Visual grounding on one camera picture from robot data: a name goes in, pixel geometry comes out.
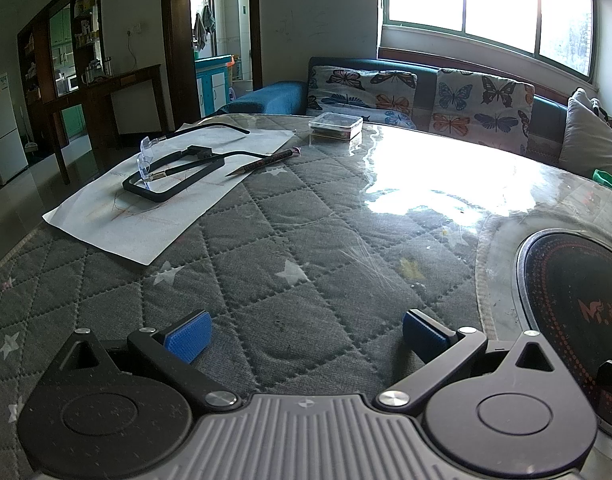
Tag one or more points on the white paper sheet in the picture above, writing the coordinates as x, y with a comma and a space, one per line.
136, 230

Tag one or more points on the hanging grey clothes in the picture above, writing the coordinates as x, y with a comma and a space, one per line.
203, 27

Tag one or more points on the black white patterned pillow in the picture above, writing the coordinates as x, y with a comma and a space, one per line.
599, 109

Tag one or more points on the grey pillow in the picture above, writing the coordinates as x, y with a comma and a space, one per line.
585, 132

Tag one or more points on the dark wooden door frame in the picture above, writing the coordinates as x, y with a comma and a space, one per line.
176, 35

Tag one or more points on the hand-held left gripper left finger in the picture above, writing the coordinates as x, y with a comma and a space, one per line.
188, 336

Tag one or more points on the green framed window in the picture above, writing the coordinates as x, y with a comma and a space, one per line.
485, 0

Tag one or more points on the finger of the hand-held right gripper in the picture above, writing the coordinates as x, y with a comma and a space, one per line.
611, 377

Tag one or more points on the white wall socket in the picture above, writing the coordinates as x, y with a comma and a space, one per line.
134, 29

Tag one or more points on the square butterfly print cushion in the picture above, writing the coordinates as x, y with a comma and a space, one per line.
480, 110

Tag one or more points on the blue sofa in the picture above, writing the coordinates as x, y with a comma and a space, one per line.
281, 97

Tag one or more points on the clear plastic box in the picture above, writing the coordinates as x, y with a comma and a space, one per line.
336, 126

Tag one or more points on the black rectangular frame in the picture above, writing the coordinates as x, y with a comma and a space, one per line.
142, 194

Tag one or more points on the green plastic item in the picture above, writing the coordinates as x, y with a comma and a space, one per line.
608, 179

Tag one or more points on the broom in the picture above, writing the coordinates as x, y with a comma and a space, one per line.
30, 142

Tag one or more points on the teal cabinet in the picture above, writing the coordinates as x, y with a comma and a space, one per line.
213, 85

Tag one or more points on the round black induction cooker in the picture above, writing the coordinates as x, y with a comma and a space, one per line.
560, 285

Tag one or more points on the white refrigerator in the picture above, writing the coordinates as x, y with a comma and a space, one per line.
3, 125

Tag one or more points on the dark wooden shelf cabinet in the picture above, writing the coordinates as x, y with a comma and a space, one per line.
38, 60

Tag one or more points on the grey quilted star table cover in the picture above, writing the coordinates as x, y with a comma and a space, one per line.
286, 240

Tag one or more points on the clear safety glasses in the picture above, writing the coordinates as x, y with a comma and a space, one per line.
147, 160

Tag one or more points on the wide butterfly print cushion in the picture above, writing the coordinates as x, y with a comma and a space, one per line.
361, 95

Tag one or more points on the dark red pencil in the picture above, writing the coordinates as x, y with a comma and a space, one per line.
263, 161

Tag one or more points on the glass jar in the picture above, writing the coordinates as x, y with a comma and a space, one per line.
92, 74

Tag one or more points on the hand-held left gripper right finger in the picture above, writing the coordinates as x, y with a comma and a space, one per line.
421, 332

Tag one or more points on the dark wooden side table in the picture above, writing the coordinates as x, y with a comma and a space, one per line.
131, 77

